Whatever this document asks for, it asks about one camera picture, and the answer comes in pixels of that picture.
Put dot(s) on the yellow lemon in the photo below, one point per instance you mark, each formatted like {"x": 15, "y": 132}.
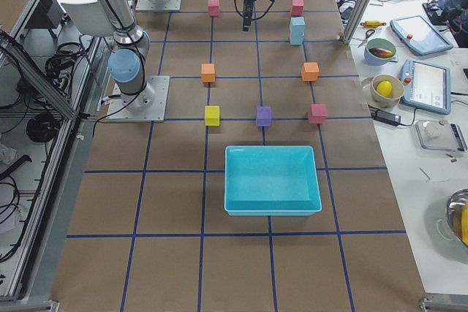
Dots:
{"x": 384, "y": 88}

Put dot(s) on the light blue block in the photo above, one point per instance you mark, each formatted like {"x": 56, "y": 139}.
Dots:
{"x": 297, "y": 36}
{"x": 297, "y": 24}

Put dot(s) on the green bowl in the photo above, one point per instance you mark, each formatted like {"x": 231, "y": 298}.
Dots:
{"x": 379, "y": 51}

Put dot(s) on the black power adapter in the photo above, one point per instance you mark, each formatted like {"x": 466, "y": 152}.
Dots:
{"x": 386, "y": 117}

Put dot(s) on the orange block near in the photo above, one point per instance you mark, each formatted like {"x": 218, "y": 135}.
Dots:
{"x": 310, "y": 71}

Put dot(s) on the steel bowl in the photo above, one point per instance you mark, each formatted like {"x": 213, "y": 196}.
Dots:
{"x": 453, "y": 227}

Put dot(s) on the yellow block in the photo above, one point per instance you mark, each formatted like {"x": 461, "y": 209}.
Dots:
{"x": 212, "y": 115}

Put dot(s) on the teach pendant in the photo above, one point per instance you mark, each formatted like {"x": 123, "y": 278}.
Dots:
{"x": 419, "y": 35}
{"x": 426, "y": 86}

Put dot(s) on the beige bowl with lemon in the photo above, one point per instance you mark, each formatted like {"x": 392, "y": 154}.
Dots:
{"x": 384, "y": 102}

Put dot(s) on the orange block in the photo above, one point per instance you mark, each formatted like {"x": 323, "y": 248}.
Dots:
{"x": 310, "y": 71}
{"x": 208, "y": 73}

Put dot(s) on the teach pendant far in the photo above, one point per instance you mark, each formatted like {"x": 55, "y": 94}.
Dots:
{"x": 419, "y": 35}

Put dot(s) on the black scissors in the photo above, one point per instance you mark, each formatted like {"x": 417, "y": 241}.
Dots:
{"x": 369, "y": 33}

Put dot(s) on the cyan tray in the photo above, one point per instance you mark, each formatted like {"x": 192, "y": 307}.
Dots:
{"x": 277, "y": 180}

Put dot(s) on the purple block right side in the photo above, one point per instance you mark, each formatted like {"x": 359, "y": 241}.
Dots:
{"x": 264, "y": 116}

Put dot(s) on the kitchen scale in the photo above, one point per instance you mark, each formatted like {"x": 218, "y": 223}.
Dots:
{"x": 440, "y": 136}

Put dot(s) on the red block far centre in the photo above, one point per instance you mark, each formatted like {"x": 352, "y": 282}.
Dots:
{"x": 214, "y": 8}

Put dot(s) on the teach pendant near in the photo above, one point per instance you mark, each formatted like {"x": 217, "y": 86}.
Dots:
{"x": 426, "y": 86}

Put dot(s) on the orange block far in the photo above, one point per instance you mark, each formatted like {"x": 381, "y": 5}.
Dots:
{"x": 208, "y": 73}

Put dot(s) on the red block near centre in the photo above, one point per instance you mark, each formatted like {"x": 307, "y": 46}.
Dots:
{"x": 297, "y": 8}

